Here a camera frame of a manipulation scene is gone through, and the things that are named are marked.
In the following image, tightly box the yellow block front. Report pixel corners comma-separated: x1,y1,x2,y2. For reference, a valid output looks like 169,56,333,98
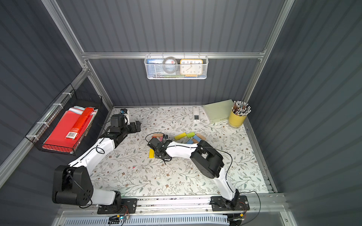
149,149,155,159

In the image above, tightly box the yellow block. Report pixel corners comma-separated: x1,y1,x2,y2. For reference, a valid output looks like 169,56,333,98
149,149,155,159
174,132,187,140

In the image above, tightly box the lime green block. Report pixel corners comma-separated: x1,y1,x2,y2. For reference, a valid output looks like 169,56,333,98
186,132,196,138

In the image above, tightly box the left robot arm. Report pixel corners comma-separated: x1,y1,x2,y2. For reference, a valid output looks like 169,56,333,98
52,109,141,209

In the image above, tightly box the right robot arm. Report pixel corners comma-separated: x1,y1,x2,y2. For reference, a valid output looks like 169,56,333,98
148,137,239,210

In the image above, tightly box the natural wood block upper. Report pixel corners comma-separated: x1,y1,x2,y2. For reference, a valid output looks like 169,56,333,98
196,133,206,140

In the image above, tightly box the red folders stack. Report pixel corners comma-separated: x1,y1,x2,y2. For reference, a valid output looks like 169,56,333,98
42,106,98,154

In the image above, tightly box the white remote control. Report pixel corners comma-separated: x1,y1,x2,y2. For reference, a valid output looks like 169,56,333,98
193,106,200,122

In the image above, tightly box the pale green book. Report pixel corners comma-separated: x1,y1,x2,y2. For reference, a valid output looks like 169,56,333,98
203,99,234,123

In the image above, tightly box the yellow pencil cup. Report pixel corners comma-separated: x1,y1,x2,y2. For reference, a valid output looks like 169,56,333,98
229,111,247,128

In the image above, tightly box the orange alarm clock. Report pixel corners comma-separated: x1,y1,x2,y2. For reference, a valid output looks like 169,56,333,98
180,59,204,76

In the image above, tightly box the black wire side basket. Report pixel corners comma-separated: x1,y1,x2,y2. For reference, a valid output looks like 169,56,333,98
26,89,105,156

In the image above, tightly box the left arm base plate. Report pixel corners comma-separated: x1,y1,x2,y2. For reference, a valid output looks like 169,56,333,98
97,198,137,215

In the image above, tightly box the white wire wall basket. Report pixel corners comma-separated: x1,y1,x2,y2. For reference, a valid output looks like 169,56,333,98
144,55,209,80

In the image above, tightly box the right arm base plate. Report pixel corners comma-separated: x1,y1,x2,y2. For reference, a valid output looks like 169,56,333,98
210,195,250,211

